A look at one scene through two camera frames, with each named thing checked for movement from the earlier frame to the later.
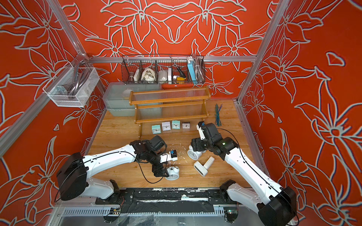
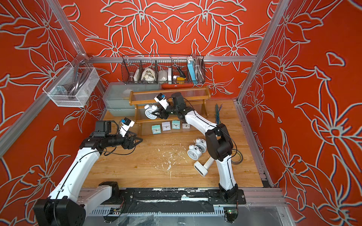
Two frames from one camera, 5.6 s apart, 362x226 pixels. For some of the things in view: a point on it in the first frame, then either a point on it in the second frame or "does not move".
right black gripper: x=196 y=142 to x=162 y=112
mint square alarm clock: x=156 y=129 does not move
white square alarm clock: x=166 y=126 does not move
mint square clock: x=176 y=124 does not move
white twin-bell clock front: x=173 y=173 to x=149 y=109
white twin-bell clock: x=194 y=155 does not move
